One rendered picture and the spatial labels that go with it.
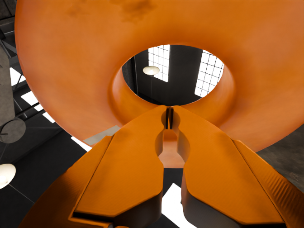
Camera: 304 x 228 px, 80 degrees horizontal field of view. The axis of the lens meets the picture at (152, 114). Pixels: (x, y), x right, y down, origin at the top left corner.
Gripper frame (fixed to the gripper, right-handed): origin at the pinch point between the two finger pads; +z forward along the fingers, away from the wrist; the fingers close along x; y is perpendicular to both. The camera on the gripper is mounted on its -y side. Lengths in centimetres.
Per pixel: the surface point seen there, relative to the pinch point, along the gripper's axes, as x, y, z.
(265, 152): 24.4, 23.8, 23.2
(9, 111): -181, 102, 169
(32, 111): -693, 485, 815
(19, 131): -187, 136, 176
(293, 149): 27.4, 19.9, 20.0
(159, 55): -15, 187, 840
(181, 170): 89, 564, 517
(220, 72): 219, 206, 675
